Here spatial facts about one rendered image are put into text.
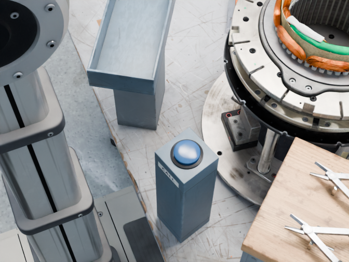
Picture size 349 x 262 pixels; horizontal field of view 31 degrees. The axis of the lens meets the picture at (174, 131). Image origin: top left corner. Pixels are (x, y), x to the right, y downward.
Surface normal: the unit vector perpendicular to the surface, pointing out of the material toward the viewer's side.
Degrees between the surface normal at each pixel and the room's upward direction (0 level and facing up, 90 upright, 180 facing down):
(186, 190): 90
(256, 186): 0
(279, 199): 0
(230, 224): 0
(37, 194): 90
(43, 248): 90
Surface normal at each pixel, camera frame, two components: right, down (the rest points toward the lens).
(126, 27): 0.01, -0.50
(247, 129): -0.96, 0.23
